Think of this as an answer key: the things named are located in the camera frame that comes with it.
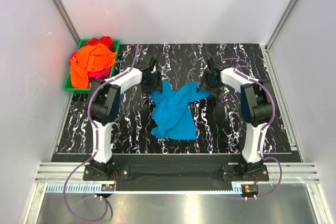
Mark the orange t shirt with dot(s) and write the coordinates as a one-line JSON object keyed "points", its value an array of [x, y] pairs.
{"points": [[89, 59]]}

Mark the blue t shirt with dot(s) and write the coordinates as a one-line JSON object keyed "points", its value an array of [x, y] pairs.
{"points": [[171, 114]]}

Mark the white slotted cable duct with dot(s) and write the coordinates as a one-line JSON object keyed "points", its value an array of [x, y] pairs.
{"points": [[224, 188]]}

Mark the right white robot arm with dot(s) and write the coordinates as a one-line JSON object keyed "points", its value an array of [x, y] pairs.
{"points": [[257, 106]]}

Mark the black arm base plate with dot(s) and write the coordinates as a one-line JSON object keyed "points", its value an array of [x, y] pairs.
{"points": [[226, 167]]}

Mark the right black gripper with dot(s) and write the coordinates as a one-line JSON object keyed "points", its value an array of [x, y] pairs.
{"points": [[213, 92]]}

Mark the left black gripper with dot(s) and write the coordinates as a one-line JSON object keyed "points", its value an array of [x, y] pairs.
{"points": [[157, 85]]}

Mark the pink t shirt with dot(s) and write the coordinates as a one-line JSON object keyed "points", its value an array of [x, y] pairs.
{"points": [[78, 72]]}

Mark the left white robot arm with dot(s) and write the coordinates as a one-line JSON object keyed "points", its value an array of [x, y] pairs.
{"points": [[103, 106]]}

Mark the red t shirt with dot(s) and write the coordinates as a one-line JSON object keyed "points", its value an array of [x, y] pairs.
{"points": [[105, 40]]}

